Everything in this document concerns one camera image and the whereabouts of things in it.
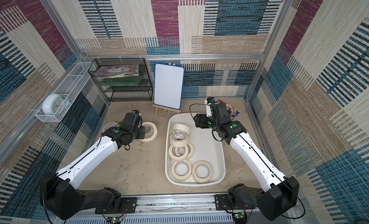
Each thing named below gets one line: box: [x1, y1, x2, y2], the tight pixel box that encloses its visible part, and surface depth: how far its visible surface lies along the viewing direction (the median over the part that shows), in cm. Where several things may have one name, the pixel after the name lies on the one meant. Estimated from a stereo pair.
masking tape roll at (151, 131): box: [139, 121, 158, 142], surface depth 83 cm
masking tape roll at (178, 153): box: [168, 145, 189, 162], surface depth 87 cm
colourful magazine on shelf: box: [93, 63, 140, 79], surface depth 83 cm
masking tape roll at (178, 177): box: [171, 159, 192, 181], surface depth 83 cm
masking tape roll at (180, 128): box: [172, 123, 191, 135], surface depth 91 cm
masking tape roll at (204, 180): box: [191, 160, 213, 185], surface depth 82 cm
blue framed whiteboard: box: [153, 62, 185, 111], surface depth 101 cm
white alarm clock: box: [42, 93, 71, 117], surface depth 65 cm
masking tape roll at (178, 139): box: [169, 132, 189, 148], surface depth 88 cm
